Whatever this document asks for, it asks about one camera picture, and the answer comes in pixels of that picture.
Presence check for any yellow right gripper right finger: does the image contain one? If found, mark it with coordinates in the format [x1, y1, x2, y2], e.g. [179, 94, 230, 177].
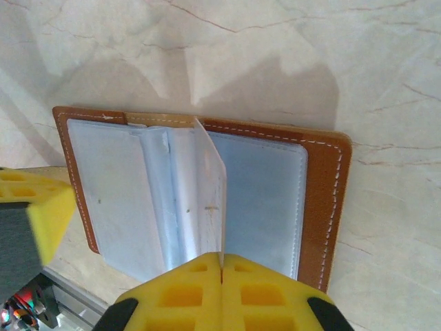
[223, 254, 355, 331]

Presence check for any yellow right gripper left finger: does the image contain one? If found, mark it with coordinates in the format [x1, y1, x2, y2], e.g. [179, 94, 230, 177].
[92, 251, 223, 331]

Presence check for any brown leather card holder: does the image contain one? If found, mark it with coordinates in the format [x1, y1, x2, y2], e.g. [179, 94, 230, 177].
[52, 105, 353, 296]

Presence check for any aluminium mounting rail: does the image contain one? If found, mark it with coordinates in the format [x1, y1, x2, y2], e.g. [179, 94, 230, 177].
[40, 267, 116, 331]

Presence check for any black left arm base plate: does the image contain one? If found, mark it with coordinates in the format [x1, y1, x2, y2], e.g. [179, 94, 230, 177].
[32, 282, 60, 328]

